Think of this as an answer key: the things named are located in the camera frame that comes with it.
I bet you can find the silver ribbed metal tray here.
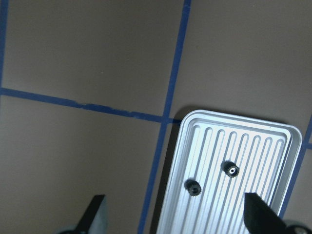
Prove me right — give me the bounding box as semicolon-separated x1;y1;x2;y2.
156;110;302;234

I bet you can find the black bearing gear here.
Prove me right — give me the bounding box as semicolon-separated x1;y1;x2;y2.
184;179;202;196
221;161;239;178

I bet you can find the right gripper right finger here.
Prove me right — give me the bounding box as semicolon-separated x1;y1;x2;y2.
243;193;286;234

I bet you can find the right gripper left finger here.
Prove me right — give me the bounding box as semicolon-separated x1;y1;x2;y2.
74;195;108;234

